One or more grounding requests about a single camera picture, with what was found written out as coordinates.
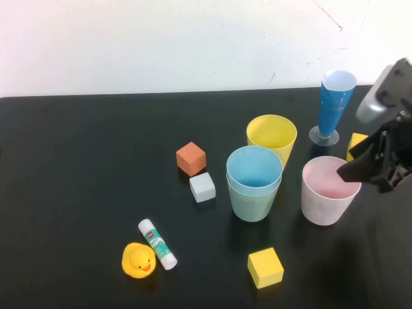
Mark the blue cone glass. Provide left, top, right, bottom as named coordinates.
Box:
left=318, top=69, right=357, bottom=138

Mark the white green glue stick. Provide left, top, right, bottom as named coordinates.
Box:
left=138, top=218, right=178, bottom=270

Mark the yellow rubber duck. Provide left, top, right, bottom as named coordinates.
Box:
left=121, top=241, right=158, bottom=278

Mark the notched yellow foam cube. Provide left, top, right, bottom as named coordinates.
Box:
left=346, top=132, right=370, bottom=162

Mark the pink plastic cup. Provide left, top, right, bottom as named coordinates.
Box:
left=301, top=156, right=362, bottom=227

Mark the yellow plastic cup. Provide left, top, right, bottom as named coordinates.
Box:
left=246, top=114, right=297, bottom=170

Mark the green plastic cup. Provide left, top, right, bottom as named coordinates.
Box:
left=226, top=172, right=283, bottom=223

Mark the orange foam cube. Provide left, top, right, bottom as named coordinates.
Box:
left=175, top=141, right=207, bottom=176

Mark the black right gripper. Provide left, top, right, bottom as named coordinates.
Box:
left=336, top=106, right=412, bottom=194

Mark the light blue plastic cup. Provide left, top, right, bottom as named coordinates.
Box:
left=225, top=145, right=283, bottom=196

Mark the grey foam cube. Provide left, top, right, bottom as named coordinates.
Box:
left=189, top=171, right=216, bottom=203

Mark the clear plastic cone stand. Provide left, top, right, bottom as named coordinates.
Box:
left=308, top=126, right=340, bottom=147

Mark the plain yellow foam cube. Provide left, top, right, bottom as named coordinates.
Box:
left=247, top=247, right=285, bottom=290

